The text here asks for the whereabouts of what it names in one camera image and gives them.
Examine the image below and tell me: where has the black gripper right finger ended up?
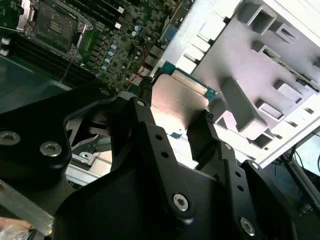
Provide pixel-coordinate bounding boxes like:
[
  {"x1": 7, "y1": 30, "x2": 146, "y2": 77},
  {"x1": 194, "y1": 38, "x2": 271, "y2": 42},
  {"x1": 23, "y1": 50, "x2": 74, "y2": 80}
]
[{"x1": 187, "y1": 109, "x2": 303, "y2": 240}]

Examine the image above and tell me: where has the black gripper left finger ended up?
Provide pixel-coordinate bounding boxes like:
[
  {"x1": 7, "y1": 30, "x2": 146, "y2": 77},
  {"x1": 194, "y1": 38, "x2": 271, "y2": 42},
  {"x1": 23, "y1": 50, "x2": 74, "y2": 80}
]
[{"x1": 0, "y1": 77, "x2": 195, "y2": 226}]

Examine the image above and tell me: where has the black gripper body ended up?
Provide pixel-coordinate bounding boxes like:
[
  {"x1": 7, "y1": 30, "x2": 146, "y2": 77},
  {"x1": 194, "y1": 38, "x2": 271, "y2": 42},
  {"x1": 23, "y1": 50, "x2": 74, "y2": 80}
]
[{"x1": 56, "y1": 162, "x2": 241, "y2": 240}]

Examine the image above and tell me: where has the silver CPU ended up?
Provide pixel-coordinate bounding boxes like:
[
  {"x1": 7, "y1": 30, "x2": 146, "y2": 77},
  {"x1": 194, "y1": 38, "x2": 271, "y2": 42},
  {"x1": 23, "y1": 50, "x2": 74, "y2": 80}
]
[{"x1": 149, "y1": 62, "x2": 219, "y2": 141}]

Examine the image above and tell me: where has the metal socket cover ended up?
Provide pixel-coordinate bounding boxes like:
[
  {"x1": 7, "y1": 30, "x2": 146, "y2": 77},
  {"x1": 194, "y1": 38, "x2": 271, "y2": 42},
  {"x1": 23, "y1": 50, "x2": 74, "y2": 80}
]
[{"x1": 14, "y1": 0, "x2": 40, "y2": 38}]

